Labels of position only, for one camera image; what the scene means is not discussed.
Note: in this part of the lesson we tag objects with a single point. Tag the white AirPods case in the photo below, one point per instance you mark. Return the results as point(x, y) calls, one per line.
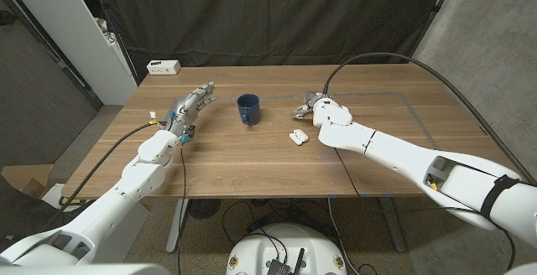
point(298, 136)

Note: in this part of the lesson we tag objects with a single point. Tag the dark blue ceramic mug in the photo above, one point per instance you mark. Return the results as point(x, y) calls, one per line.
point(247, 109)

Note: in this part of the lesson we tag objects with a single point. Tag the small white floor box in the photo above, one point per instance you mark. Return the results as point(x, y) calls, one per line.
point(52, 195)

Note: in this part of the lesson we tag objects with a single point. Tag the white shelf cabinet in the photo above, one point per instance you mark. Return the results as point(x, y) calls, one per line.
point(71, 27)

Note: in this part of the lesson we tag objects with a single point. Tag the round black floor fan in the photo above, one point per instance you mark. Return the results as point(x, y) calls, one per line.
point(204, 209)

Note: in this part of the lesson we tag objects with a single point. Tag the white robot base with antenna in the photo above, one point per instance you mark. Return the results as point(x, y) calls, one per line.
point(285, 245)

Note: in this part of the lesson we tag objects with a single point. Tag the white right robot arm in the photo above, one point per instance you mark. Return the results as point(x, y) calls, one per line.
point(398, 153)

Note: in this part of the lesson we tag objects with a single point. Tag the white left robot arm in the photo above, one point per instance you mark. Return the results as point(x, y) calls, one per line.
point(134, 178)

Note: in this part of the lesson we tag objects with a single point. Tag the grey table leg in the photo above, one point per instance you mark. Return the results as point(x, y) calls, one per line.
point(396, 237)
point(176, 229)

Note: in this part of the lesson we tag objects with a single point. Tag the white robot torso edge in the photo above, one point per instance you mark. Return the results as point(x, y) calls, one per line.
point(84, 270)

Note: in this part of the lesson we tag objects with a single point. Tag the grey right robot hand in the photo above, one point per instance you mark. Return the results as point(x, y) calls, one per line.
point(310, 99)

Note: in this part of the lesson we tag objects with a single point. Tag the black backdrop stand pole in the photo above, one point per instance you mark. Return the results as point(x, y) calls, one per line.
point(110, 19)
point(436, 6)

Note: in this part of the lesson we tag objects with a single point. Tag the white power strip box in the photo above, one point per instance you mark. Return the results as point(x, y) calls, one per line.
point(163, 67)

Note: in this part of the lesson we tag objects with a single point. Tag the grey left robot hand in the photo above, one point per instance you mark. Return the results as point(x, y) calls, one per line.
point(186, 107)

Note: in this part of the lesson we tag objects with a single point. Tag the brown cardboard box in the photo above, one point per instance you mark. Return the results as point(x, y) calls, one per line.
point(21, 176)

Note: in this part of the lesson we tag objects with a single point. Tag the black curtain backdrop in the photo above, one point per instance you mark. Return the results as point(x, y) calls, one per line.
point(272, 15)

